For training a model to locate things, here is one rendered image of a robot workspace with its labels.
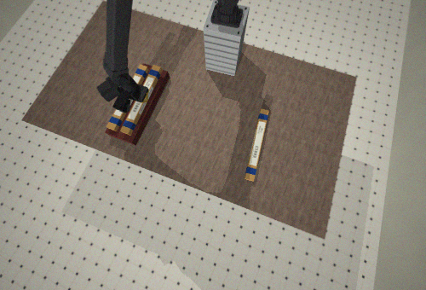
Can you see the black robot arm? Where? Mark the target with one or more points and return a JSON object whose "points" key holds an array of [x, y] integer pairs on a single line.
{"points": [[115, 63]]}

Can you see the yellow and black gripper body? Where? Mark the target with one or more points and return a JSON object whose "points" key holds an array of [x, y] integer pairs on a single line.
{"points": [[143, 90]]}

